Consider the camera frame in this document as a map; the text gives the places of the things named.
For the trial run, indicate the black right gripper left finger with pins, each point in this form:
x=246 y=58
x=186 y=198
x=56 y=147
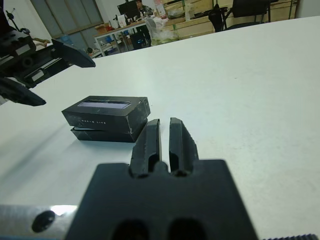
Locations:
x=150 y=145

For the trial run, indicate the white-framed work desk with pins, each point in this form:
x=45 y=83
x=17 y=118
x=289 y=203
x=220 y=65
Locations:
x=120 y=30

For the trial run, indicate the yellow-green bag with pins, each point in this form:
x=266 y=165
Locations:
x=163 y=37

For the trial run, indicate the brown cardboard box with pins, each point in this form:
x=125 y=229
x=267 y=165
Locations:
x=102 y=28

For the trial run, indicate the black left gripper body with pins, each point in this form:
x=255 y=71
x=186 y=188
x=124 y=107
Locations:
x=22 y=57

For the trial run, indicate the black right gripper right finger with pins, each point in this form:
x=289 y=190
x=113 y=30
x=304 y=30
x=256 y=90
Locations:
x=181 y=145

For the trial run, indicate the seated person in dark clothes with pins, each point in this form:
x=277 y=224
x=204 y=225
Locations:
x=140 y=6

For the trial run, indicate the black box lid with print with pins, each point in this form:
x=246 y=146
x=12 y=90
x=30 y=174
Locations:
x=105 y=113

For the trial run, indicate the black computer monitor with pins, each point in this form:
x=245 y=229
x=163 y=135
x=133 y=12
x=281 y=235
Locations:
x=128 y=10

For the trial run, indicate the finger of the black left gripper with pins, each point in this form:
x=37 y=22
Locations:
x=22 y=95
x=75 y=56

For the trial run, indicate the small white carton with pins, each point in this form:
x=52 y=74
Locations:
x=121 y=20

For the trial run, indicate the wooden crate stack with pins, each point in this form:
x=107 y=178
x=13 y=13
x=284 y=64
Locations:
x=195 y=25

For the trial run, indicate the black office chair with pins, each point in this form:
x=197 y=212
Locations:
x=247 y=10

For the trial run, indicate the white plastic bag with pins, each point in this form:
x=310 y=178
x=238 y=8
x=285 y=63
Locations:
x=155 y=23

